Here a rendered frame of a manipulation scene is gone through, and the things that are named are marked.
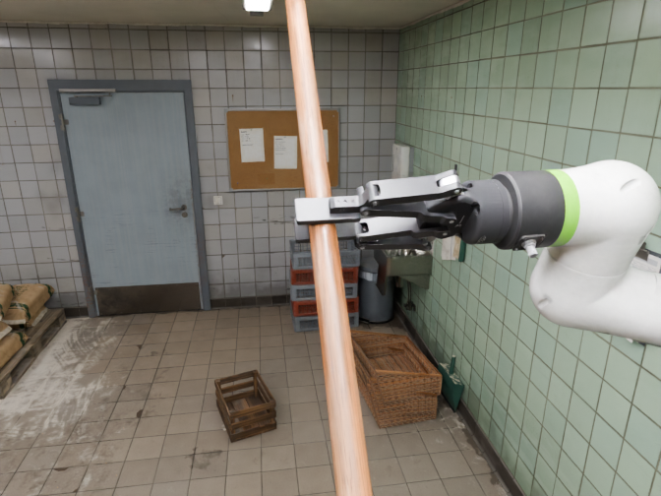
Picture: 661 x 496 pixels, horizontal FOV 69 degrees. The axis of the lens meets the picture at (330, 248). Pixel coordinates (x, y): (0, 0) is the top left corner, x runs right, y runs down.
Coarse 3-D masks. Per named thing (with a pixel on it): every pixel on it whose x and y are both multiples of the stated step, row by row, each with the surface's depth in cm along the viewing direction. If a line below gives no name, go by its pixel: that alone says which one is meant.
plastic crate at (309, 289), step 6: (294, 288) 420; (300, 288) 421; (306, 288) 422; (312, 288) 448; (348, 288) 427; (354, 288) 427; (294, 294) 422; (300, 294) 423; (306, 294) 424; (312, 294) 424; (348, 294) 434; (354, 294) 429; (294, 300) 425; (300, 300) 426
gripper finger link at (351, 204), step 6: (372, 186) 50; (366, 192) 51; (372, 192) 50; (378, 192) 50; (330, 198) 51; (336, 198) 51; (342, 198) 51; (348, 198) 51; (354, 198) 51; (360, 198) 51; (366, 198) 50; (330, 204) 51; (336, 204) 51; (342, 204) 51; (348, 204) 51; (354, 204) 51; (360, 204) 51; (366, 204) 51; (330, 210) 51; (336, 210) 51; (342, 210) 51; (348, 210) 51; (354, 210) 52
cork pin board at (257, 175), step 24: (240, 120) 426; (264, 120) 429; (288, 120) 432; (336, 120) 438; (264, 144) 436; (336, 144) 445; (240, 168) 439; (264, 168) 443; (288, 168) 446; (336, 168) 452
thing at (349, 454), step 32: (288, 0) 73; (288, 32) 70; (320, 128) 59; (320, 160) 56; (320, 192) 54; (320, 224) 52; (320, 256) 50; (320, 288) 48; (320, 320) 47; (352, 352) 45; (352, 384) 43; (352, 416) 42; (352, 448) 40; (352, 480) 39
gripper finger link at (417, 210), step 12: (360, 192) 52; (396, 204) 52; (408, 204) 53; (420, 204) 53; (372, 216) 52; (384, 216) 52; (396, 216) 53; (408, 216) 53; (420, 216) 53; (432, 216) 53; (444, 216) 53
